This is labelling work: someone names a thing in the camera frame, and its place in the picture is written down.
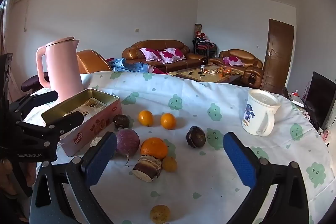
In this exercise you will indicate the small yellow fruit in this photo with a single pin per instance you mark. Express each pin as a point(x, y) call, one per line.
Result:
point(170, 164)

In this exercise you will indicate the brown leather armchair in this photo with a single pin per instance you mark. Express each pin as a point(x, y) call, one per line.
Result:
point(239, 53)

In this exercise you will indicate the white box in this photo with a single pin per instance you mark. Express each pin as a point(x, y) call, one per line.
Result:
point(298, 102)

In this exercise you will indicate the pink electric kettle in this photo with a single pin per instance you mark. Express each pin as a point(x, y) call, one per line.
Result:
point(63, 69)

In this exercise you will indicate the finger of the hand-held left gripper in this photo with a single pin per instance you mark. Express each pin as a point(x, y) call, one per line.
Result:
point(65, 121)
point(42, 98)

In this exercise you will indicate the purple radish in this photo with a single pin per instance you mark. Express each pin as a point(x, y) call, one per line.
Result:
point(128, 141)

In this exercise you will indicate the brown leather sofa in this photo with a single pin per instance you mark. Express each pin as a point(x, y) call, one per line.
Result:
point(157, 44)

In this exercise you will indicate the printed paper sheet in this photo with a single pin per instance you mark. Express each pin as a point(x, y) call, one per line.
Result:
point(90, 104)

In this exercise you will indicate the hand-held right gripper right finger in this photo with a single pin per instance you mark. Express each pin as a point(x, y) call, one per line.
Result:
point(240, 158)

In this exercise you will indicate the pink floral pillow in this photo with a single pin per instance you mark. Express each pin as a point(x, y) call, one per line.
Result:
point(151, 54)
point(172, 54)
point(231, 60)

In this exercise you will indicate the person's left hand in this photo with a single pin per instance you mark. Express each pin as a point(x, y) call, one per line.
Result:
point(5, 176)

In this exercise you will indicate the brown wooden door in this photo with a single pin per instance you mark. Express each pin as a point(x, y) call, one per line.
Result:
point(278, 56)

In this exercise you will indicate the white cloud-print tablecloth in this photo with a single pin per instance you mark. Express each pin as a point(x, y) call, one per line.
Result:
point(183, 187)

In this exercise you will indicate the blue plaid cloth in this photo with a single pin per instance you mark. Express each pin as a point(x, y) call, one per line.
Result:
point(136, 66)

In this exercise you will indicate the dark purple stool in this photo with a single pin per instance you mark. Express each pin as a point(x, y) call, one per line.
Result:
point(29, 83)

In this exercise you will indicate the stacked dark chairs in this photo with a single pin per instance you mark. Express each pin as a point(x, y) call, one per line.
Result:
point(204, 49)

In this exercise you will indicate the small orange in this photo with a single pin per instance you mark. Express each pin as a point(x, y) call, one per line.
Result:
point(146, 118)
point(168, 121)

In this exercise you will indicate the black television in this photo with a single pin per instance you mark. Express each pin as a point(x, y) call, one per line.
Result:
point(319, 98)

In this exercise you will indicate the tall brown vase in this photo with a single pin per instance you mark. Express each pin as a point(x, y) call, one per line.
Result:
point(198, 28)

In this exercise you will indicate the wooden coffee table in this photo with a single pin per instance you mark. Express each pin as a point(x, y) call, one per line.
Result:
point(199, 74)

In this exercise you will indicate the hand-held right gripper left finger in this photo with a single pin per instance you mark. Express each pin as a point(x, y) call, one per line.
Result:
point(101, 158)

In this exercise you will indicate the white printed mug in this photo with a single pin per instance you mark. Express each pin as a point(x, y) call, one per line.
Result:
point(260, 112)

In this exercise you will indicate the large orange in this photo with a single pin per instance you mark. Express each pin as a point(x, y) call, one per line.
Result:
point(154, 148)

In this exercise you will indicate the pink metal tin box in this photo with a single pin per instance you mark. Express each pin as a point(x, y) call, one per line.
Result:
point(92, 129)

